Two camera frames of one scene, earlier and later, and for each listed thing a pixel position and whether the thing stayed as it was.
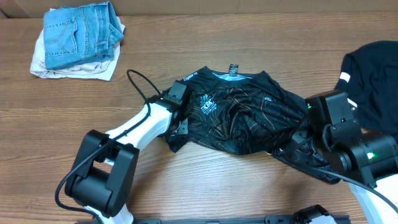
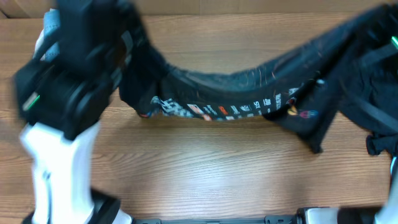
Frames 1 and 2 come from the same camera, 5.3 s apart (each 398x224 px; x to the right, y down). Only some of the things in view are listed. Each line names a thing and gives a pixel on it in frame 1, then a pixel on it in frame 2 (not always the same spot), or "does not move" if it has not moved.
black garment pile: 369,76 does not move
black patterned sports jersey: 245,114 → 348,72
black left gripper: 183,128 → 132,20
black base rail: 268,219 does not move
